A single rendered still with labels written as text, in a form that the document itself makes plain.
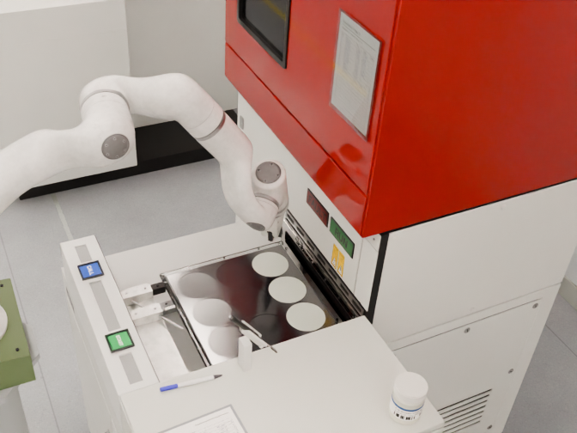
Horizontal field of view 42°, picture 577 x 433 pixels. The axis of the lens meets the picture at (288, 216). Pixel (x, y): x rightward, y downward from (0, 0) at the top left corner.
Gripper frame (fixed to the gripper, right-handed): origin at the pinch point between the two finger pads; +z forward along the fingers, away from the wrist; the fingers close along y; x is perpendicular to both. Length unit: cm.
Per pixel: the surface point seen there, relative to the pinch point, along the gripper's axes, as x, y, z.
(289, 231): 2.4, -4.2, 7.7
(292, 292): 8.5, 16.0, 1.6
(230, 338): -2.3, 34.6, -7.0
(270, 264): -0.1, 7.8, 5.4
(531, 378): 95, -12, 114
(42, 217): -134, -40, 127
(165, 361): -15.7, 44.3, -9.5
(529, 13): 50, -27, -69
